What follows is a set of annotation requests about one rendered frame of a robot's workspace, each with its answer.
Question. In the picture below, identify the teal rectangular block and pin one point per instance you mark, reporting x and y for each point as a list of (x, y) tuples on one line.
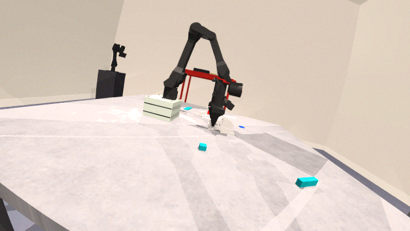
[(306, 181)]

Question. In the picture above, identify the small cyan cube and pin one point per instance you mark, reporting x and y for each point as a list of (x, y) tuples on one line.
[(202, 146)]

